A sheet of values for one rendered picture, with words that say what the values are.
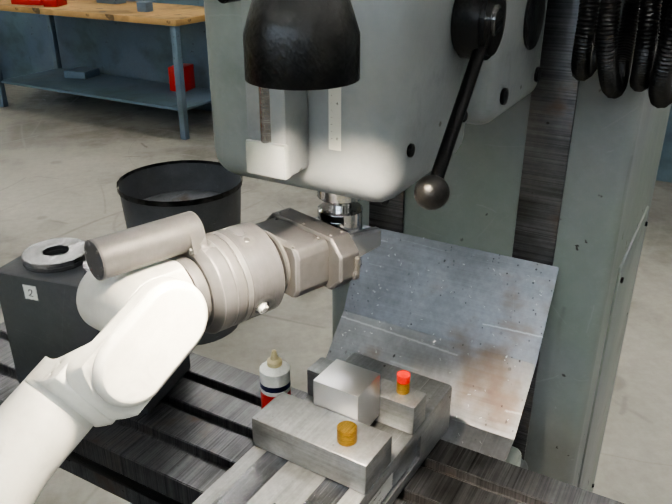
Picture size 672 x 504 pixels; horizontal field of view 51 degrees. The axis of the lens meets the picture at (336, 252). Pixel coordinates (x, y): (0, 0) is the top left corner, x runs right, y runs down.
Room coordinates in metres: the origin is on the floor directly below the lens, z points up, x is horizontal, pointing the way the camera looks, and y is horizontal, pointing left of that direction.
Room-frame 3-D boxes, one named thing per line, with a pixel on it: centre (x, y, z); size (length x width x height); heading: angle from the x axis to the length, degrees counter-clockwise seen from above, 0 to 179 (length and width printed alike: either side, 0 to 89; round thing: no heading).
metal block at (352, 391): (0.68, -0.01, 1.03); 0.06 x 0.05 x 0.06; 58
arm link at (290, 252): (0.62, 0.06, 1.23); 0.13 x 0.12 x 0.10; 43
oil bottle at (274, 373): (0.78, 0.08, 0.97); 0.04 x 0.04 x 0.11
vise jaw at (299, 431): (0.63, 0.02, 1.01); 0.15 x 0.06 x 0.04; 58
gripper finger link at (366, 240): (0.66, -0.03, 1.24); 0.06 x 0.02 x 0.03; 133
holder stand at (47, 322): (0.88, 0.34, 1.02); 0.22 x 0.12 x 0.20; 71
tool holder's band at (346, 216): (0.68, 0.00, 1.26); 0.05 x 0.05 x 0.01
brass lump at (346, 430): (0.61, -0.01, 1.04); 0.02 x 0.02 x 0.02
